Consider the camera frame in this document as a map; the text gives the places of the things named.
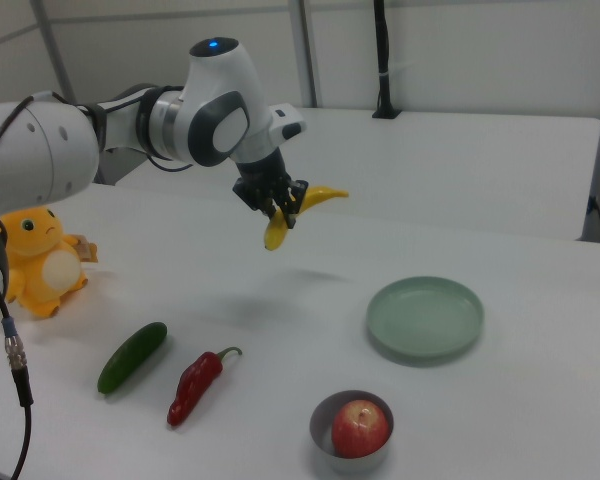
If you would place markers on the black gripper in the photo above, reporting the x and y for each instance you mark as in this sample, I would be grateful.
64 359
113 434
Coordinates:
260 177

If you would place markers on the yellow banana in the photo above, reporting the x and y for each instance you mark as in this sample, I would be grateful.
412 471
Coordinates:
275 235

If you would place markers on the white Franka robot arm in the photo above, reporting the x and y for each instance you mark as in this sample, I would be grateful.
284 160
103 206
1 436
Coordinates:
215 100

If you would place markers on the pale green plastic plate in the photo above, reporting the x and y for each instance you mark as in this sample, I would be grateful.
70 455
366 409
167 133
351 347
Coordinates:
425 315

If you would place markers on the white adjacent table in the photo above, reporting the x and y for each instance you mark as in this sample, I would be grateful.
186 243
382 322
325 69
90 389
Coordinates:
430 165

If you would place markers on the black pole with clamp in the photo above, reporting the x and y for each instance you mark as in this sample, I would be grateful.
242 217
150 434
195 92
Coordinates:
384 60

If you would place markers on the red chili pepper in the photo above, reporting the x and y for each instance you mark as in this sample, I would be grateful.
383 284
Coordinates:
195 385

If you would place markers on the dark green cucumber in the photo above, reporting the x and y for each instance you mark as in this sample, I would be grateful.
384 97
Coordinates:
132 357

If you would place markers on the small metal bowl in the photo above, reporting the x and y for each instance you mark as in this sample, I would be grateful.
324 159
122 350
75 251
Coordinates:
324 417

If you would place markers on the red apple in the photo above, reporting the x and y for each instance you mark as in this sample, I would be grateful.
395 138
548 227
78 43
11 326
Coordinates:
360 430

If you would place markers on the orange plush toy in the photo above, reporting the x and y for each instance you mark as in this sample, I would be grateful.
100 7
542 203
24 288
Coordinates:
45 270

